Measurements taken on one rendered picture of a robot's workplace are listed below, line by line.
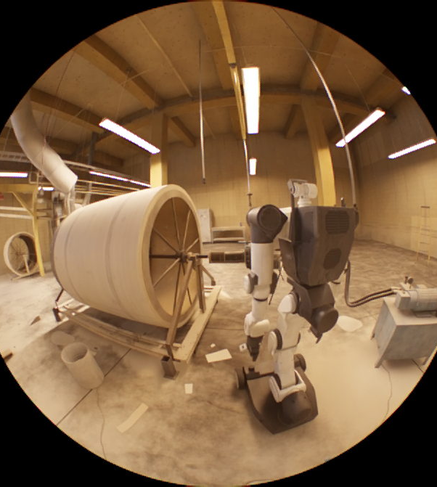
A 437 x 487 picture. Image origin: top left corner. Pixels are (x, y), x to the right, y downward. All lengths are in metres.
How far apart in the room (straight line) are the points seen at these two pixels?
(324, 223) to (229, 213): 9.39
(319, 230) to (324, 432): 1.35
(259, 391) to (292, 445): 0.52
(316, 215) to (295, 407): 1.00
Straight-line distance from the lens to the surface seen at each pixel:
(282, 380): 1.21
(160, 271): 3.02
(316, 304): 0.69
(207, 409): 1.47
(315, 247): 0.56
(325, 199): 6.00
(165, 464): 1.39
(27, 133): 5.47
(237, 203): 9.83
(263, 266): 0.63
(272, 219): 0.57
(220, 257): 1.80
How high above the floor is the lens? 1.33
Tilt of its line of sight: 8 degrees down
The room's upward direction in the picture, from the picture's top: 3 degrees counter-clockwise
